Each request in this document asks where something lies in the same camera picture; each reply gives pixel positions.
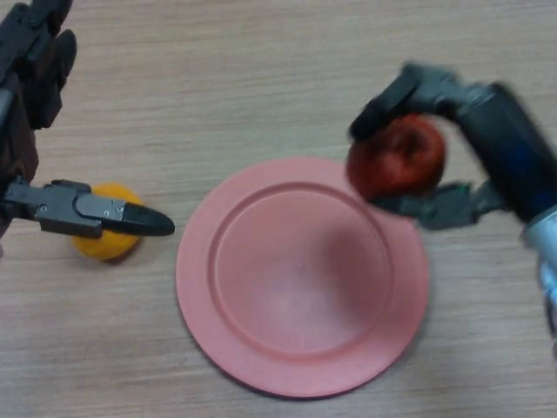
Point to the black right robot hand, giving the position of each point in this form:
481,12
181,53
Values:
509,148

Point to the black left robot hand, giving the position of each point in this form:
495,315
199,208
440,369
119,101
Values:
22,100

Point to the red apple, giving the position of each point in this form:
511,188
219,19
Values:
400,161

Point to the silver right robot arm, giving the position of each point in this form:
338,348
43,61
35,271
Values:
546,252

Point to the pink round plate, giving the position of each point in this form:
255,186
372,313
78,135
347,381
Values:
300,287

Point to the orange round fruit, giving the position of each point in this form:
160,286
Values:
102,248

